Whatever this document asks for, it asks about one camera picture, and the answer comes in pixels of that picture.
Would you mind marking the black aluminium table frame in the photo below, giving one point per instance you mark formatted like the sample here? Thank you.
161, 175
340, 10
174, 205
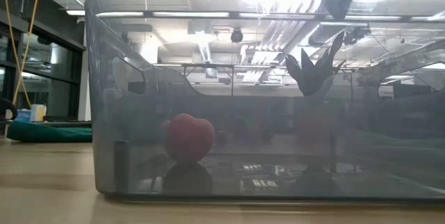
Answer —
69, 124

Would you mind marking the dark green cloth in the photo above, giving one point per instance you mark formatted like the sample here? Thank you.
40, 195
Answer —
48, 134

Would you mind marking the black ceiling dome camera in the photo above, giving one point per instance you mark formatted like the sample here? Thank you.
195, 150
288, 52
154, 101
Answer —
236, 36

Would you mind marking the white plastic cup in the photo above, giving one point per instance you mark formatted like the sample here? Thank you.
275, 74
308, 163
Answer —
38, 112

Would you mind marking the grey translucent plastic container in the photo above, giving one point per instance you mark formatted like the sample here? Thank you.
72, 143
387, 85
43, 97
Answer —
243, 78

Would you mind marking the blue and white box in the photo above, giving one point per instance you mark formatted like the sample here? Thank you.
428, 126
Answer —
22, 116

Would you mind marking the pink toy peach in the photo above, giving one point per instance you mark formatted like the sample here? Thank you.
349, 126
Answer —
189, 138

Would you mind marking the green succulent in white pot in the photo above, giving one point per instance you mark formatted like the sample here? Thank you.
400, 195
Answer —
313, 78

